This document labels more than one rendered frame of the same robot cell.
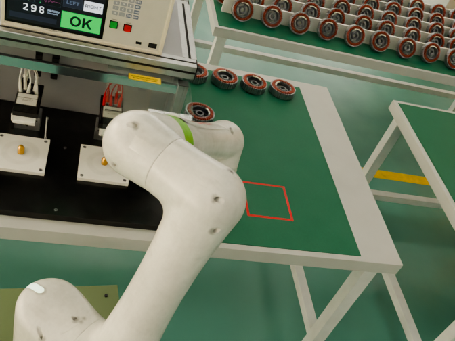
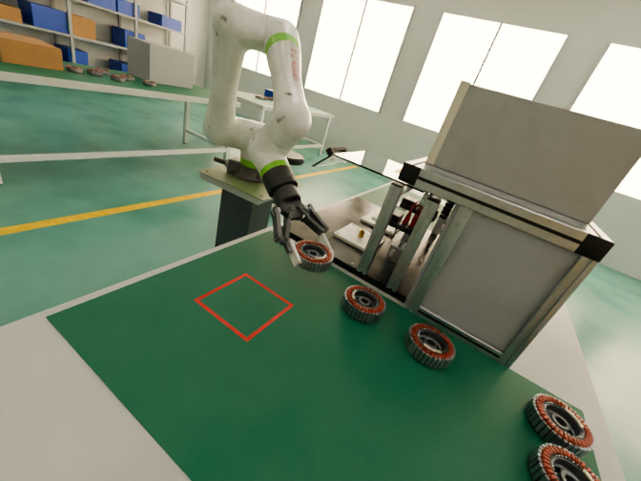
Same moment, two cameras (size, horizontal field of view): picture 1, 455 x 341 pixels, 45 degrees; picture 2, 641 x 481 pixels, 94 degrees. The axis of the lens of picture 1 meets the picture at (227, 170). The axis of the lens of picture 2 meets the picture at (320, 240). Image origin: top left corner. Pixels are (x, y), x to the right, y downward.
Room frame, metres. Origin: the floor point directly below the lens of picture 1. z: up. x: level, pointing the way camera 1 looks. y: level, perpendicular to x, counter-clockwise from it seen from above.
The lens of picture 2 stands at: (1.83, -0.44, 1.23)
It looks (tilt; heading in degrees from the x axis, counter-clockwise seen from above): 27 degrees down; 135
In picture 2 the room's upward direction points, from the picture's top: 17 degrees clockwise
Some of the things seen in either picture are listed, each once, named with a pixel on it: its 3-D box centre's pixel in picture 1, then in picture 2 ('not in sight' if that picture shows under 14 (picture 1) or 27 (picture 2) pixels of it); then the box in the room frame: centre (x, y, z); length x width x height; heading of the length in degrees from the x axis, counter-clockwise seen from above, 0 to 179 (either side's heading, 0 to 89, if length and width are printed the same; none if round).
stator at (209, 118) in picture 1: (199, 114); (429, 345); (1.66, 0.17, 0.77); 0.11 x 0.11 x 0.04
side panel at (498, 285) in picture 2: not in sight; (485, 287); (1.66, 0.31, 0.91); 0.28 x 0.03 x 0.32; 21
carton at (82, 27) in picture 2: not in sight; (76, 25); (-5.32, -0.15, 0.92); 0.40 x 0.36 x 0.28; 22
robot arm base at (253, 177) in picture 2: not in sight; (241, 167); (0.54, 0.18, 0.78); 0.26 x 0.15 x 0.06; 40
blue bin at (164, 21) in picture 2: not in sight; (165, 21); (-5.87, 1.27, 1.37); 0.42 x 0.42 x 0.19; 22
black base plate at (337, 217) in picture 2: (63, 160); (374, 235); (1.18, 0.48, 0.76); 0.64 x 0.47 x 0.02; 111
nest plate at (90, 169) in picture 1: (103, 164); (360, 238); (1.21, 0.36, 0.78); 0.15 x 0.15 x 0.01; 21
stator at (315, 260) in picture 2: not in sight; (312, 255); (1.32, 0.05, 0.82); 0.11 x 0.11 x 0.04
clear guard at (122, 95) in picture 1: (147, 101); (378, 173); (1.25, 0.28, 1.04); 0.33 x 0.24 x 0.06; 21
